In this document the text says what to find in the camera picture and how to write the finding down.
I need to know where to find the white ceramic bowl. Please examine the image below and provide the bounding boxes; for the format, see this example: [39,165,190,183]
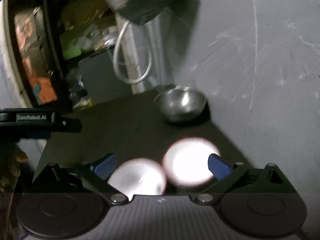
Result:
[162,137,221,188]
[107,158,167,200]

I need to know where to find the deep steel bowl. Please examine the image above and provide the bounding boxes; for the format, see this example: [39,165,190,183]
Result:
[154,87,207,122]

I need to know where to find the green box on shelf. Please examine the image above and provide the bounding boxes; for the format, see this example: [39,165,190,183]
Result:
[63,44,82,60]

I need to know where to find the dark grey cabinet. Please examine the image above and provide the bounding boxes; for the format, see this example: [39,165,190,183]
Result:
[78,51,132,105]

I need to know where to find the white flexible hose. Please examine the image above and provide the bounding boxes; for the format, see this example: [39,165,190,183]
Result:
[112,19,153,85]

